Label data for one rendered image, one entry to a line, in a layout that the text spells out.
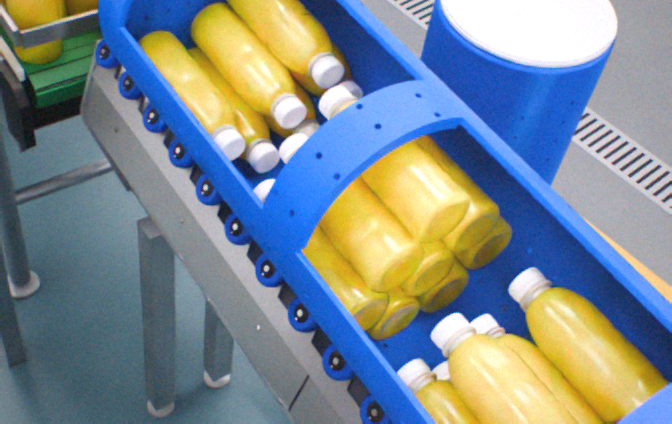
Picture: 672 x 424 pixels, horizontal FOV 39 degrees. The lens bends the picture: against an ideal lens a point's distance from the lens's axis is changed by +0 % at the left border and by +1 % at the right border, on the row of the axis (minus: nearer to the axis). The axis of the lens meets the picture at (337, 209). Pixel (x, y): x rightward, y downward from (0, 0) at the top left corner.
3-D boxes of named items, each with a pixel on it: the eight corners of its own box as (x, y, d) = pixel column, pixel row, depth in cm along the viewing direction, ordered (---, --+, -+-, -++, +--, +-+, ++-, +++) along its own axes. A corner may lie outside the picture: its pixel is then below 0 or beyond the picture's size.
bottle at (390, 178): (473, 219, 100) (369, 109, 109) (472, 183, 94) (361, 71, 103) (420, 256, 99) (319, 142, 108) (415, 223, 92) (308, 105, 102)
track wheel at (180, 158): (195, 148, 122) (205, 151, 124) (178, 127, 125) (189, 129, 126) (176, 174, 124) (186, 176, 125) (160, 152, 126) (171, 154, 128)
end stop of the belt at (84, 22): (24, 49, 136) (21, 33, 134) (21, 46, 136) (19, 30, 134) (259, -19, 154) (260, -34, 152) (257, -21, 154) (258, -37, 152)
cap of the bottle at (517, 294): (523, 289, 95) (511, 277, 96) (515, 310, 98) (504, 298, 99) (551, 273, 97) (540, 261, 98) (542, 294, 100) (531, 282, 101)
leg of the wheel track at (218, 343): (211, 393, 210) (221, 212, 163) (199, 374, 212) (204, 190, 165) (234, 382, 212) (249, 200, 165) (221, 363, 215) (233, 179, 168)
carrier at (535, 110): (506, 335, 212) (419, 254, 224) (653, 27, 146) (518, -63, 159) (418, 403, 198) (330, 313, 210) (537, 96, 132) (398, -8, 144)
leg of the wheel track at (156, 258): (155, 422, 203) (148, 242, 156) (142, 402, 206) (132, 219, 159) (179, 410, 206) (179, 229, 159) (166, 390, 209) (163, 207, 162)
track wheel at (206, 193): (224, 186, 119) (234, 188, 120) (206, 163, 121) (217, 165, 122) (204, 211, 120) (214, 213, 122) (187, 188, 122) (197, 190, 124)
